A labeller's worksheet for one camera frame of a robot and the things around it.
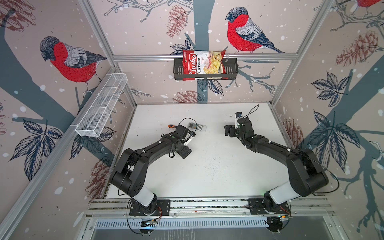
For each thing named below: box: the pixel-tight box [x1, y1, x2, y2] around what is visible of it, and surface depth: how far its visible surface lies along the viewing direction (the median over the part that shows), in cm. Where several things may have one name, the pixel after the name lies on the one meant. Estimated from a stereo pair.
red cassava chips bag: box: [182, 49, 228, 81], surface depth 89 cm
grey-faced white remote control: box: [188, 122, 208, 132], surface depth 108 cm
